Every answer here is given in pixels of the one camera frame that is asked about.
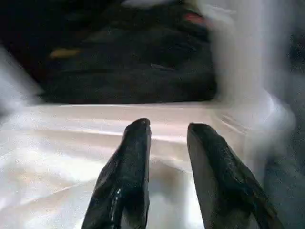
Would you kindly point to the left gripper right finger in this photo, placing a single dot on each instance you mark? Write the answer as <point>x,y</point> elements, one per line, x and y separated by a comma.
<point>224,191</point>

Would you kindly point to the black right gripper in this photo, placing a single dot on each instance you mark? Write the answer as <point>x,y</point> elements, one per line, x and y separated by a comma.
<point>194,20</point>

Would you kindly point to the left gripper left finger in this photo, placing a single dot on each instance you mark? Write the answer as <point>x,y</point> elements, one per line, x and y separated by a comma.
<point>126,181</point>

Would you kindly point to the white plastic table top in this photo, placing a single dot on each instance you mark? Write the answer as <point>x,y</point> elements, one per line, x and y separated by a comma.
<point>47,157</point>

